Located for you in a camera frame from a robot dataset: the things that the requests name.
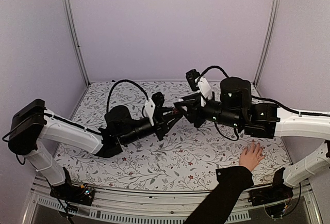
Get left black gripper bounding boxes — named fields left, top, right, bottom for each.
left=120, top=107, right=183, bottom=146

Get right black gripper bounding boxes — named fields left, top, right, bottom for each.
left=174, top=93, right=242, bottom=130

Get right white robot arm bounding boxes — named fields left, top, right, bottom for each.
left=174, top=76, right=329, bottom=201

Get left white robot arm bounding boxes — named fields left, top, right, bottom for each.
left=2, top=99, right=182, bottom=200

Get black sleeved forearm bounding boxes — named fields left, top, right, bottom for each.
left=184, top=166, right=254, bottom=223

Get person's bare hand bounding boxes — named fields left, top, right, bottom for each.
left=239, top=140, right=264, bottom=172

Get floral patterned table mat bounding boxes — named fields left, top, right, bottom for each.
left=51, top=81, right=292, bottom=193

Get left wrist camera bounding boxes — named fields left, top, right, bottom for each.
left=143, top=91, right=166, bottom=126

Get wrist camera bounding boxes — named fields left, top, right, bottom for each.
left=143, top=91, right=166, bottom=126
left=186, top=69, right=215, bottom=107

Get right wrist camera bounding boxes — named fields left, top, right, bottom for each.
left=186, top=69, right=215, bottom=107

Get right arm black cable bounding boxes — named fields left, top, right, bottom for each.
left=200, top=66, right=229, bottom=79

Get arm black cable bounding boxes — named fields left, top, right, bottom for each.
left=106, top=79, right=149, bottom=111
left=200, top=66, right=229, bottom=79

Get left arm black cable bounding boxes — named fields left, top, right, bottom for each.
left=106, top=79, right=149, bottom=111

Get front aluminium rail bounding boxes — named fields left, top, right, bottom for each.
left=22, top=178, right=324, bottom=223

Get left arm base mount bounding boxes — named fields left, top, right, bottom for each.
left=50, top=167, right=95, bottom=206

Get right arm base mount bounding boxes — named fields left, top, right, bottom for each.
left=248, top=168, right=293, bottom=206

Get right aluminium frame post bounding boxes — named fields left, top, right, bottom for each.
left=253, top=0, right=281, bottom=88

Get aluminium frame post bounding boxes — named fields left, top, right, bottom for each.
left=253, top=0, right=281, bottom=88
left=62, top=0, right=90, bottom=86

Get left aluminium frame post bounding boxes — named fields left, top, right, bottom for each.
left=62, top=0, right=90, bottom=86

